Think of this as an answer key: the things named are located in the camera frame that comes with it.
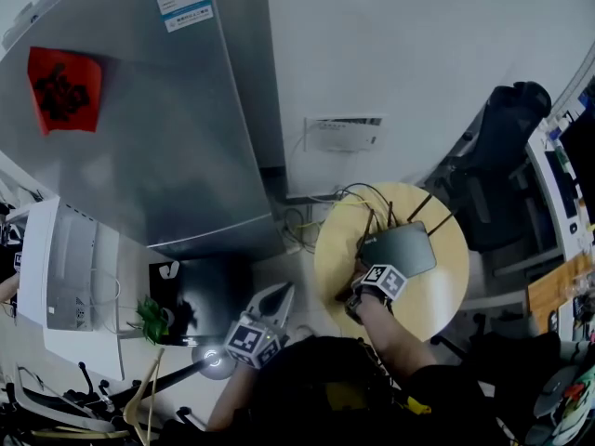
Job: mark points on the colourful patterned bag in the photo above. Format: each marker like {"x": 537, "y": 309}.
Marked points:
{"x": 578, "y": 402}

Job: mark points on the black monitor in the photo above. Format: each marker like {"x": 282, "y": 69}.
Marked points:
{"x": 581, "y": 165}

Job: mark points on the grey round cap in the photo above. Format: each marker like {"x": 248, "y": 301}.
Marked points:
{"x": 551, "y": 388}

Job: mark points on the red paper decoration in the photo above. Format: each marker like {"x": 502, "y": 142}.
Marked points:
{"x": 65, "y": 91}

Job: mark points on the person's right forearm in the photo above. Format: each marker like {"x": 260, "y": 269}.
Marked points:
{"x": 400, "y": 342}

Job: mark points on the green potted plant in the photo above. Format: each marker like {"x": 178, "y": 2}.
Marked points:
{"x": 153, "y": 321}

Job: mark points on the black coat rack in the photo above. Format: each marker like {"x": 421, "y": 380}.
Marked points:
{"x": 214, "y": 358}

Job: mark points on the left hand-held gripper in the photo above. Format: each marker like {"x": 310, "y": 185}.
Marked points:
{"x": 246, "y": 342}

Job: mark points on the silver refrigerator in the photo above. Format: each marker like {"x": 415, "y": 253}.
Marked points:
{"x": 162, "y": 133}

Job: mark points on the white cabinet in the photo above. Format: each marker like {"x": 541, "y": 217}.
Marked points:
{"x": 37, "y": 258}

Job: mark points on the white blue label sticker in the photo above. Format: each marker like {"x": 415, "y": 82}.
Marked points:
{"x": 181, "y": 0}

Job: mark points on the brown cloth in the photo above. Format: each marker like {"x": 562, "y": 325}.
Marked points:
{"x": 353, "y": 286}

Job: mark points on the black office chair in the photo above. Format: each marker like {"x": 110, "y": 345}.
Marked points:
{"x": 190, "y": 418}
{"x": 502, "y": 165}

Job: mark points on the person's left forearm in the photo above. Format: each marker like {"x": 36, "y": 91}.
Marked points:
{"x": 232, "y": 397}

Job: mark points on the round wooden side table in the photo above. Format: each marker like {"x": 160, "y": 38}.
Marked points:
{"x": 432, "y": 305}

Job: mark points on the person's black shirt torso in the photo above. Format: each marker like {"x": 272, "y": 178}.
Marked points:
{"x": 441, "y": 397}

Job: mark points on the orange wooden desk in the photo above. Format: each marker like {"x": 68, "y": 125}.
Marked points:
{"x": 548, "y": 295}

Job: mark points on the black computer mouse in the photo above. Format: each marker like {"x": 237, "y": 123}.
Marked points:
{"x": 573, "y": 228}

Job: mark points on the black keyboard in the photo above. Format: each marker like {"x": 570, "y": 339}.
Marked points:
{"x": 561, "y": 184}

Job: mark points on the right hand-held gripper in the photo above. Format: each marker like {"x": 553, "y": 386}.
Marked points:
{"x": 386, "y": 280}

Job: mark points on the white desk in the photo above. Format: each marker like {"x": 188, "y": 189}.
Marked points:
{"x": 546, "y": 221}

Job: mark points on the black router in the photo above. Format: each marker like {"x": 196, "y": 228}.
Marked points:
{"x": 404, "y": 249}

